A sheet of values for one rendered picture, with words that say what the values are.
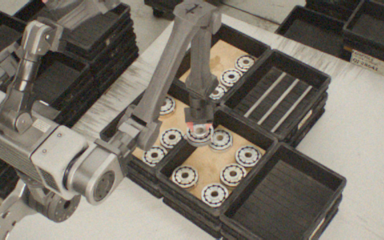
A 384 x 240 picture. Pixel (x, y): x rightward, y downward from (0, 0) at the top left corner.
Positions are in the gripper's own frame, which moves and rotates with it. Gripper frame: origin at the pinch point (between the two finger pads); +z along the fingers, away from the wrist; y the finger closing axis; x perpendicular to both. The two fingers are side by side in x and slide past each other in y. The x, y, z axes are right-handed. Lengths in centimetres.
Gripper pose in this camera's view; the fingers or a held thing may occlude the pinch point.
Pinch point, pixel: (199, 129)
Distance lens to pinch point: 212.0
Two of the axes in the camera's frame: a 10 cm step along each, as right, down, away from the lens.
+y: -9.9, 1.0, -0.2
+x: 0.9, 7.6, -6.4
